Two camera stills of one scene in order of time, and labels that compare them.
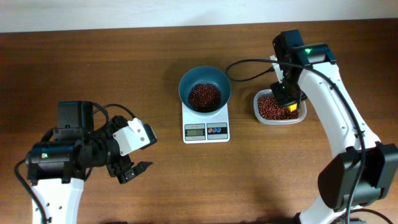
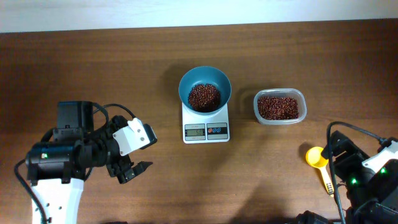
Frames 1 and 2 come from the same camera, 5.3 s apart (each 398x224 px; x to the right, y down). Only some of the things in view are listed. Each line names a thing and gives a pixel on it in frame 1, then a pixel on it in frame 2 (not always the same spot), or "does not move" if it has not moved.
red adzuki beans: [206, 98] does not move
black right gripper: [282, 94] -> [340, 147]
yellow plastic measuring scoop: [293, 107] -> [314, 157]
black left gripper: [117, 168] does not move
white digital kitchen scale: [211, 129] does not move
